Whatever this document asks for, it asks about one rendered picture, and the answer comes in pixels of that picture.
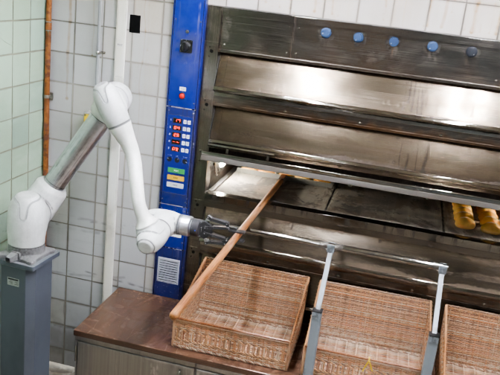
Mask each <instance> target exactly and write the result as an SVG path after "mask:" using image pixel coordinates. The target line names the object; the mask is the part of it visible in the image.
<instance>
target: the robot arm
mask: <svg viewBox="0 0 500 375"><path fill-rule="evenodd" d="M93 98H94V102H93V104H92V106H91V113H90V114H89V116H88V117H87V119H86V120H85V121H84V122H83V124H82V126H81V127H80V128H79V129H78V131H77V133H76V134H75V135H74V137H73V138H72V139H71V141H70V142H69V144H68V145H67V147H66V148H65V149H64V151H63V152H62V154H61V155H60V157H59V158H58V159H57V161H56V162H55V163H54V165H53V167H52V168H51V169H50V170H49V172H48V174H47V175H46V176H40V177H38V178H37V179H36V180H35V181H34V183H33V184H32V185H31V186H30V187H29V188H28V190H26V191H22V192H19V193H17V194H16V195H15V196H14V197H13V198H12V199H11V201H10V204H9V206H8V209H7V248H6V249H5V250H3V251H0V258H5V261H6V262H7V263H12V262H15V261H17V262H20V263H25V264H27V265H29V266H32V265H35V263H36V262H38V261H39V260H41V259H43V258H44V257H47V256H48V255H50V254H53V253H55V249H54V248H50V247H46V246H45V235H46V231H47V227H48V223H49V221H50V220H51V219H52V218H53V216H54V215H55V213H56V212H57V210H58V209H59V207H60V206H61V204H62V203H63V201H64V199H65V198H66V190H65V187H66V186H67V185H68V183H69V182H70V181H71V179H72V178H73V176H74V175H75V173H76V172H77V171H78V170H79V168H80V167H81V165H82V164H83V162H84V161H85V160H86V158H87V157H88V156H89V154H90V152H91V151H92V150H93V149H94V147H95V146H96V144H97V143H98V141H99V140H100V139H101V138H102V136H103V134H104V133H105V132H106V131H107V129H109V131H110V132H111V133H112V135H113V136H114V137H115V139H116V141H117V142H118V143H119V144H120V146H121V148H122V150H123V152H124V154H125V156H126V162H127V167H128V173H129V184H130V190H131V197H132V206H133V209H134V212H135V217H136V219H137V225H136V227H135V230H136V237H137V238H136V245H137V248H138V250H139V251H140V252H142V253H144V254H151V253H154V252H157V251H158V250H159V249H160V248H161V247H162V246H163V245H164V244H165V243H166V242H167V240H168V238H169V237H170V236H172V235H174V234H178V235H183V236H187V237H189V236H190V235H191V236H196V237H201V238H202V239H204V241H205V242H204V244H205V245H207V244H215V245H223V246H225V244H226V243H227V242H228V241H229V240H230V239H231V238H232V236H229V237H225V236H222V235H220V234H216V233H215V232H213V229H221V230H228V232H232V233H237V234H245V232H246V231H244V230H239V229H237V227H233V226H230V224H229V223H230V222H229V221H226V220H223V219H218V218H215V217H212V216H211V215H210V214H209V215H208V216H207V218H206V219H204V220H201V219H194V218H193V217H192V216H188V215H184V214H178V213H176V212H175V211H170V210H166V209H150V210H148V209H147V205H146V202H145V197H144V180H143V170H142V163H141V154H140V151H139V148H138V144H137V141H136V138H135V134H134V131H133V128H132V123H131V120H130V118H129V114H128V111H127V110H128V108H129V107H130V105H131V102H132V93H131V91H130V90H129V88H128V87H127V86H125V85H124V84H123V83H120V82H107V81H103V82H101V83H98V84H97V85H96V86H95V87H94V89H93ZM209 221H212V222H216V223H219V224H222V225H212V224H210V223H209ZM206 237H214V238H217V239H219V240H209V239H207V238H206Z"/></svg>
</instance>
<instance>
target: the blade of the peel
mask: <svg viewBox="0 0 500 375"><path fill-rule="evenodd" d="M237 172H238V173H246V174H251V175H256V176H263V177H268V178H273V179H278V177H279V176H280V175H279V174H275V173H267V172H262V171H257V170H250V169H245V168H241V167H240V166H239V167H237ZM286 181H290V182H297V183H302V184H307V185H315V186H319V187H324V188H332V187H333V185H334V183H335V182H331V183H326V182H319V181H314V180H313V179H312V180H309V179H301V178H297V177H295V176H294V177H292V176H286Z"/></svg>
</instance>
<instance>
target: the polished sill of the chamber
mask: <svg viewBox="0 0 500 375"><path fill-rule="evenodd" d="M204 200H206V201H210V202H218V203H222V204H227V205H234V206H238V207H243V208H250V209H255V208H256V207H257V205H258V204H259V203H260V202H261V200H262V199H255V198H250V197H246V196H238V195H234V194H229V193H221V192H217V191H212V190H208V191H207V192H205V198H204ZM262 211H267V212H271V213H276V214H283V215H287V216H292V217H300V218H304V219H311V220H316V221H320V222H328V223H332V224H337V225H344V226H349V227H353V228H360V229H365V230H369V231H377V232H382V233H386V234H393V235H398V236H402V237H410V238H414V239H419V240H426V241H431V242H435V243H442V244H447V245H451V246H459V247H464V248H468V249H475V250H480V251H488V252H492V253H496V254H500V242H496V241H492V240H484V239H479V238H474V237H467V236H463V235H458V234H450V233H446V232H442V231H433V230H429V229H424V228H417V227H412V226H408V225H401V224H396V223H391V222H383V221H379V220H375V219H367V218H362V217H355V216H351V215H346V214H338V213H333V212H329V211H321V210H317V209H312V208H305V207H300V206H296V205H288V204H283V203H279V202H271V201H268V202H267V204H266V205H265V206H264V208H263V209H262Z"/></svg>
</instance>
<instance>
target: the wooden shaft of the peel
mask: <svg viewBox="0 0 500 375"><path fill-rule="evenodd" d="M282 183H283V179H279V180H277V182H276V183H275V184H274V186H273V187H272V188H271V190H270V191H269V192H268V193H267V194H266V195H265V196H264V198H263V199H262V200H261V202H260V203H259V204H258V205H257V207H256V208H255V209H254V210H253V211H252V213H251V214H250V215H249V216H248V218H247V219H246V220H245V222H244V223H243V224H242V225H241V226H240V227H239V228H238V229H239V230H244V231H246V229H247V228H248V227H249V226H250V225H251V223H252V222H253V221H254V219H255V218H256V217H257V215H258V214H259V213H260V212H261V211H262V209H263V208H264V206H265V205H266V204H267V202H268V201H269V200H270V199H271V198H272V196H273V195H274V194H275V192H276V191H277V190H278V188H279V187H280V186H281V185H282ZM241 236H242V234H237V233H235V234H234V235H233V236H232V238H231V239H230V240H229V241H228V242H227V243H226V244H225V246H224V247H223V248H222V250H221V251H220V252H219V254H218V255H217V256H216V257H215V258H214V259H213V261H212V262H211V263H210V265H209V266H208V267H207V268H206V270H205V271H204V272H203V273H202V274H201V275H200V277H199V278H198V279H197V280H196V282H195V283H194V284H193V286H192V287H191V288H190V289H189V290H188V291H187V293H186V294H185V295H184V297H183V298H182V299H181V301H180V302H179V303H178V304H177V305H176V306H175V307H174V309H173V310H172V311H171V313H170V315H169V316H170V319H171V320H173V321H175V320H176V319H177V318H178V317H179V316H180V315H181V314H182V312H183V311H184V310H185V308H186V307H187V306H188V304H189V303H190V302H191V301H192V300H193V298H194V297H195V295H196V294H197V293H198V291H199V290H200V289H201V288H202V287H203V285H204V284H205V282H206V281H207V280H208V279H209V277H210V276H211V275H212V274H213V272H214V271H215V270H216V268H217V267H218V265H220V264H221V262H222V261H223V259H224V258H225V257H226V255H227V254H228V253H229V252H230V250H231V249H232V248H233V247H234V245H235V244H236V242H237V241H238V240H239V239H240V238H241Z"/></svg>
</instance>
